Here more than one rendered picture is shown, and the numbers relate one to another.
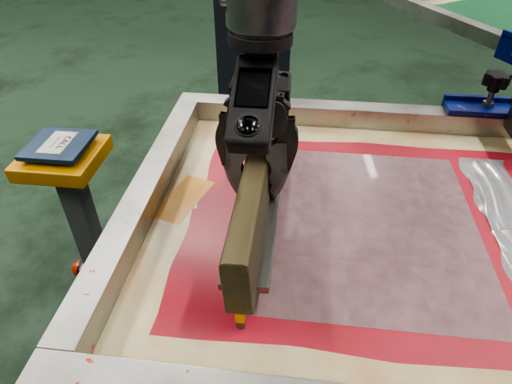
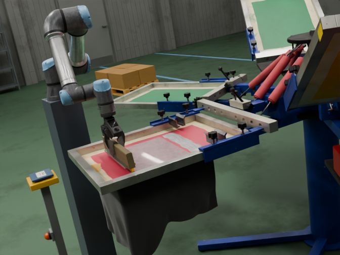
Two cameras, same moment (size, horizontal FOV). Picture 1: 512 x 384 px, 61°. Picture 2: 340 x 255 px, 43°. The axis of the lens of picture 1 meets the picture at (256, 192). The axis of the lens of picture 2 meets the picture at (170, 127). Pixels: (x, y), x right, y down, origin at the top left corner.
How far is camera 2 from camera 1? 1.59 m
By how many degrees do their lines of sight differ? 33
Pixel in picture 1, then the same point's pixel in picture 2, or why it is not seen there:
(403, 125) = (142, 134)
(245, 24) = (107, 111)
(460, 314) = (176, 155)
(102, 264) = (94, 174)
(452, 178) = (163, 139)
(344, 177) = (135, 149)
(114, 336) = not seen: hidden behind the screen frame
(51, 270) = not seen: outside the picture
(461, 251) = (171, 148)
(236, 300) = (131, 163)
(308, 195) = not seen: hidden behind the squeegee
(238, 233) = (125, 151)
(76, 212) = (49, 201)
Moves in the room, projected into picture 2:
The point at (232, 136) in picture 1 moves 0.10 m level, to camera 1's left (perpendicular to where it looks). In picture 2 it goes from (115, 132) to (94, 138)
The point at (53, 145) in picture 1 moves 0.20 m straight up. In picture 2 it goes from (41, 174) to (30, 135)
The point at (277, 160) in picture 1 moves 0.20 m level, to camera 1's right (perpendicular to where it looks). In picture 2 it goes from (121, 141) to (157, 128)
